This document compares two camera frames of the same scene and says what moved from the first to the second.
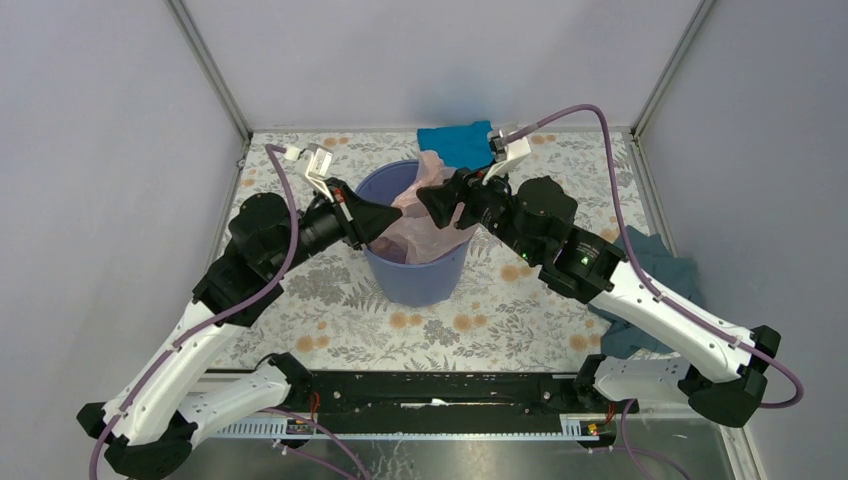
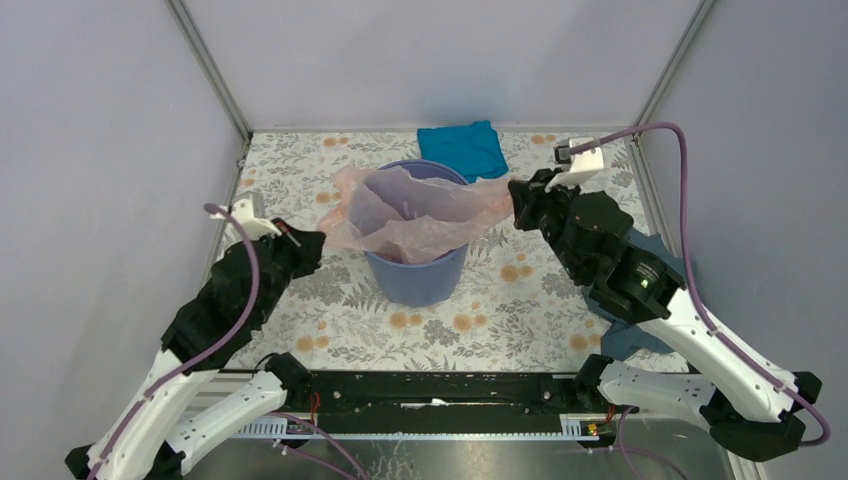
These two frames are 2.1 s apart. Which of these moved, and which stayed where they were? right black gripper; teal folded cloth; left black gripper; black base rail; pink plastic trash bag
Moved: right black gripper; left black gripper; pink plastic trash bag
Stayed: teal folded cloth; black base rail
